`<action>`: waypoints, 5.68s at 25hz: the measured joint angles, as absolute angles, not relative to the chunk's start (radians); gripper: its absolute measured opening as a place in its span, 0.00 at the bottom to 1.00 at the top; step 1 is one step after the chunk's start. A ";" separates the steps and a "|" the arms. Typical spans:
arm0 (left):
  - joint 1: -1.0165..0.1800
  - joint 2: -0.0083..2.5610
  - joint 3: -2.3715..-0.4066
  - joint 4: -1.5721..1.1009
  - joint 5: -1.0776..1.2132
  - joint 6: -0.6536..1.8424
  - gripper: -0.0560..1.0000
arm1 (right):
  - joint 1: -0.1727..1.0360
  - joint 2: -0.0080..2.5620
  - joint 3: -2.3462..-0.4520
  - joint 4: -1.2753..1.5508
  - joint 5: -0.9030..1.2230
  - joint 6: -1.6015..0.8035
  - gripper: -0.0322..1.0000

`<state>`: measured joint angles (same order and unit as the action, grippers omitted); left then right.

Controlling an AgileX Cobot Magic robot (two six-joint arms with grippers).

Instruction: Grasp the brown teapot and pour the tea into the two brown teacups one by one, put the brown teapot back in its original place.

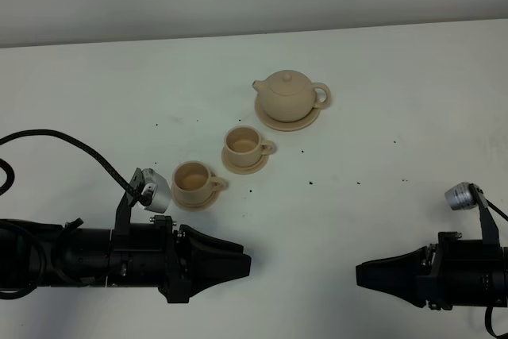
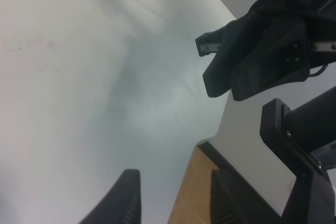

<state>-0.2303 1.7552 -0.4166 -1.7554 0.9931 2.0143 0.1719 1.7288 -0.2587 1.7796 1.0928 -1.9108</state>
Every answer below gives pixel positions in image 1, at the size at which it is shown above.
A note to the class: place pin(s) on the beige saucer far from teapot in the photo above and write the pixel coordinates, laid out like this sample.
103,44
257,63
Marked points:
196,192

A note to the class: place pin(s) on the beige ceramic teapot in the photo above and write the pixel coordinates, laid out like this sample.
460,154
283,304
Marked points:
289,96

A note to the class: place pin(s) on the beige saucer near teapot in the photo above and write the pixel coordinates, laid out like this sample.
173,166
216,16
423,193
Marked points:
243,170

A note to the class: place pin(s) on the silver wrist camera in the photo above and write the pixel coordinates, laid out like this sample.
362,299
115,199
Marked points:
460,197
157,190

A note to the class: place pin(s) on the beige teacup near teapot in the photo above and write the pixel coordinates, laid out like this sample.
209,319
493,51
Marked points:
244,146

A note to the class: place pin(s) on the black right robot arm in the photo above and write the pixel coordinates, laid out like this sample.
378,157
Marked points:
452,272

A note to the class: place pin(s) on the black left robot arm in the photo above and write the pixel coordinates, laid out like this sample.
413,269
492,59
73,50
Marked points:
45,255

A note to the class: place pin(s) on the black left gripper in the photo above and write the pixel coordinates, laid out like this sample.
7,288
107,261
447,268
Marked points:
175,279

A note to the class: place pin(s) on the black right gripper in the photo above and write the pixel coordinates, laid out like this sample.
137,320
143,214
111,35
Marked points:
396,275

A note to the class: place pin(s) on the beige teacup far from teapot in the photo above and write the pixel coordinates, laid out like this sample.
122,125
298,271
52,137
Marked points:
193,168

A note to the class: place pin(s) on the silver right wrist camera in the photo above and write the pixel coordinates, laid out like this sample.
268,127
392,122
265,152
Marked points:
460,197

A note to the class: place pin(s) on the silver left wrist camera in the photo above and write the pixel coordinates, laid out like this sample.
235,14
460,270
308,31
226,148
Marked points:
157,190

